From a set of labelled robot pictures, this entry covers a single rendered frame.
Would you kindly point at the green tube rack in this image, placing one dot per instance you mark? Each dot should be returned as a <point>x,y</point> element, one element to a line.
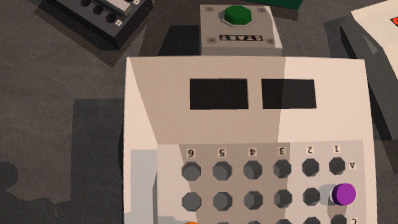
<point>294,4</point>

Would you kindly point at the purple tube cap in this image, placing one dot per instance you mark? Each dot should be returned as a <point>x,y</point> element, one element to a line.
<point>343,194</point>

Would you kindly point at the dark grey block with rows of holes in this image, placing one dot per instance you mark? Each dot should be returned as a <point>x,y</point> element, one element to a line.
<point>99,16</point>

